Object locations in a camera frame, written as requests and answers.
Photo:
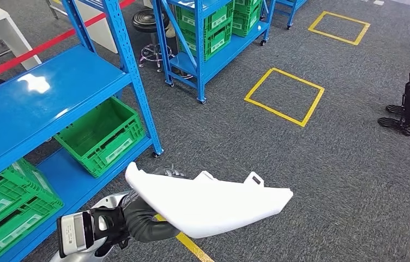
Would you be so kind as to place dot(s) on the bystander robot black foot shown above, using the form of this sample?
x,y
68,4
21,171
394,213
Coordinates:
x,y
394,109
392,124

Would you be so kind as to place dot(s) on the white plastic body panel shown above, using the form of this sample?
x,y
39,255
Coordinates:
x,y
208,206

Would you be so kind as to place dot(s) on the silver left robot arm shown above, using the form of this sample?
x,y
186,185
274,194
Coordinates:
x,y
107,202

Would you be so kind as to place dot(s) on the red barrier belt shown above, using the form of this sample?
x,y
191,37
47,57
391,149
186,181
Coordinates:
x,y
10,64

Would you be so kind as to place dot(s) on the green plastic crate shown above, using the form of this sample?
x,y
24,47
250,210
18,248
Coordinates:
x,y
219,18
248,5
246,25
219,43
28,227
93,137
10,184

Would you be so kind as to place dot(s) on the yellow floor tape square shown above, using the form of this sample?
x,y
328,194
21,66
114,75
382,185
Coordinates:
x,y
273,70

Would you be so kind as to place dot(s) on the black stool chrome base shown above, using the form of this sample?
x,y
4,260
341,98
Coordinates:
x,y
147,20

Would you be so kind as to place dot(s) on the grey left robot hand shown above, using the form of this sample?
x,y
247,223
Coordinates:
x,y
151,227

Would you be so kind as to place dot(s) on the blue metal shelf rack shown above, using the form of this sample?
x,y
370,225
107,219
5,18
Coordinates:
x,y
291,16
28,101
243,45

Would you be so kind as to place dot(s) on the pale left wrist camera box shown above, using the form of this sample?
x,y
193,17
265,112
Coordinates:
x,y
73,233

